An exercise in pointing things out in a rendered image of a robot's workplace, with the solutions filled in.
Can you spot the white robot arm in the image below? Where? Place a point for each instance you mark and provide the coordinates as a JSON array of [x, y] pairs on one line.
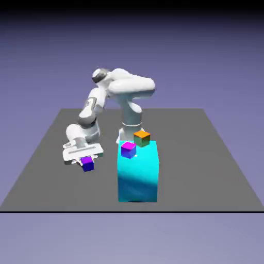
[[132, 84]]

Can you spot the large cyan box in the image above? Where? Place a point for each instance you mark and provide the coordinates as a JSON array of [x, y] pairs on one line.
[[137, 173]]

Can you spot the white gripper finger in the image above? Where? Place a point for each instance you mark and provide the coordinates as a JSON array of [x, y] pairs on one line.
[[72, 162], [96, 156]]

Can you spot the small magenta cube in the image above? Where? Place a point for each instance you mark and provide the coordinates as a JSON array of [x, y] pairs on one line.
[[128, 149]]

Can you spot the small orange cube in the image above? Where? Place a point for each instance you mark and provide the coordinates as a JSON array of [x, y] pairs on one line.
[[142, 137]]

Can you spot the small blue cube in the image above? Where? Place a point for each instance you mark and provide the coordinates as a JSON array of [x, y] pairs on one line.
[[88, 164]]

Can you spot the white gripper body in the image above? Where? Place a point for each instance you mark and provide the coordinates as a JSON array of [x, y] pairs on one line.
[[82, 153]]

